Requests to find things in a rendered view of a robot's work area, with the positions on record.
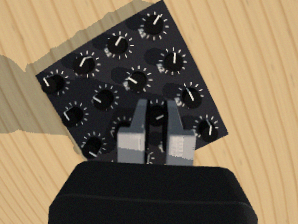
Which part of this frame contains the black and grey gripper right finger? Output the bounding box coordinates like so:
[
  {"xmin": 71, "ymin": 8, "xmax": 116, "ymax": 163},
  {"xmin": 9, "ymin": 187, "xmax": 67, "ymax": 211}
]
[{"xmin": 162, "ymin": 100, "xmax": 196, "ymax": 166}]

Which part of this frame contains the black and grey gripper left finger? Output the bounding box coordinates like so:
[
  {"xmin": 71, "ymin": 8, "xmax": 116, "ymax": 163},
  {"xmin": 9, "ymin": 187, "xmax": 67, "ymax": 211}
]
[{"xmin": 117, "ymin": 99, "xmax": 150, "ymax": 164}]

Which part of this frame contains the black knob box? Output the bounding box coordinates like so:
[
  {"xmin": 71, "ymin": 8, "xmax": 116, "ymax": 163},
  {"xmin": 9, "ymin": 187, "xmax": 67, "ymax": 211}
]
[{"xmin": 35, "ymin": 0, "xmax": 229, "ymax": 165}]

